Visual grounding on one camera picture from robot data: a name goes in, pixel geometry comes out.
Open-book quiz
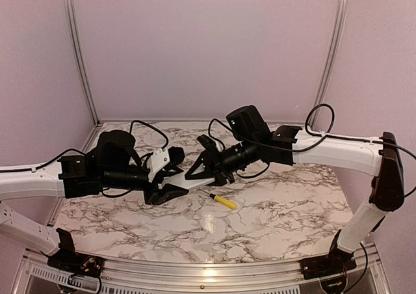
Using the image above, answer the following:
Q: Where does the front aluminium frame rail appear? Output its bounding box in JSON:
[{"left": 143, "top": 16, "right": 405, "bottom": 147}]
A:
[{"left": 19, "top": 258, "right": 391, "bottom": 294}]

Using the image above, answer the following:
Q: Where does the right aluminium corner post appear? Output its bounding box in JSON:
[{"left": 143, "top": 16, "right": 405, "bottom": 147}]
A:
[{"left": 314, "top": 0, "right": 351, "bottom": 103}]

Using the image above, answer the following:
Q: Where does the white remote control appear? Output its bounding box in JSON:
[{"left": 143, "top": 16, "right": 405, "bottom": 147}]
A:
[{"left": 161, "top": 172, "right": 215, "bottom": 191}]

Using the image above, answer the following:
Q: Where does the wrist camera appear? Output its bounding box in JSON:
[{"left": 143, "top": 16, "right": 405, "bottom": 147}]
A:
[
  {"left": 147, "top": 146, "right": 185, "bottom": 182},
  {"left": 197, "top": 134, "right": 224, "bottom": 157}
]

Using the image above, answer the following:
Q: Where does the left aluminium corner post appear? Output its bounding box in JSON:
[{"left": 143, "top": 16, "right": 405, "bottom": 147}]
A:
[{"left": 64, "top": 0, "right": 100, "bottom": 126}]

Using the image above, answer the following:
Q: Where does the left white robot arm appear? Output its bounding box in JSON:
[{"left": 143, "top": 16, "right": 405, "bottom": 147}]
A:
[{"left": 1, "top": 130, "right": 188, "bottom": 206}]

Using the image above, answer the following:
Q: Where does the aluminium corner post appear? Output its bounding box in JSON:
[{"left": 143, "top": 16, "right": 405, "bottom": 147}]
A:
[
  {"left": 64, "top": 0, "right": 100, "bottom": 126},
  {"left": 314, "top": 0, "right": 351, "bottom": 103}
]

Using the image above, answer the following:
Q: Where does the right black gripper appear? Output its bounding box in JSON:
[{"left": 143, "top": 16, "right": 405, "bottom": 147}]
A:
[{"left": 184, "top": 136, "right": 261, "bottom": 186}]

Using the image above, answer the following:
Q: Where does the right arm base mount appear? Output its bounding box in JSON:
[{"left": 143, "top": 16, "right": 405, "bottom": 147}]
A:
[{"left": 300, "top": 231, "right": 357, "bottom": 280}]

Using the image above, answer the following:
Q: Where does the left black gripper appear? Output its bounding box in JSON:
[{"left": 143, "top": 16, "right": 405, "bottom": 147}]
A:
[{"left": 100, "top": 165, "right": 190, "bottom": 206}]

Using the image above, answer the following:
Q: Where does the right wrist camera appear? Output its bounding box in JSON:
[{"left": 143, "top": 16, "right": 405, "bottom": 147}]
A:
[{"left": 197, "top": 134, "right": 224, "bottom": 157}]

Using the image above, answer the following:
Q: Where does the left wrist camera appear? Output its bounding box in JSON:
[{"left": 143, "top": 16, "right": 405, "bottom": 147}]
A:
[{"left": 147, "top": 146, "right": 185, "bottom": 182}]

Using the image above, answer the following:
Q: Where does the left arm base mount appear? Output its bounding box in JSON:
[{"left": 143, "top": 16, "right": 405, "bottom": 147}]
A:
[{"left": 47, "top": 228, "right": 103, "bottom": 278}]

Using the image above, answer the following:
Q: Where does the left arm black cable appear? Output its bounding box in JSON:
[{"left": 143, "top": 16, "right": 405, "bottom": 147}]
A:
[{"left": 32, "top": 120, "right": 170, "bottom": 174}]

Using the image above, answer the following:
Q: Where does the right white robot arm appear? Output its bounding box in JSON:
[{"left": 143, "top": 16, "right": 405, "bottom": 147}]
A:
[{"left": 185, "top": 105, "right": 405, "bottom": 273}]

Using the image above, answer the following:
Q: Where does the yellow handled screwdriver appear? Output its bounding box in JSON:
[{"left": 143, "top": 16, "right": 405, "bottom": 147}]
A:
[{"left": 209, "top": 194, "right": 237, "bottom": 209}]

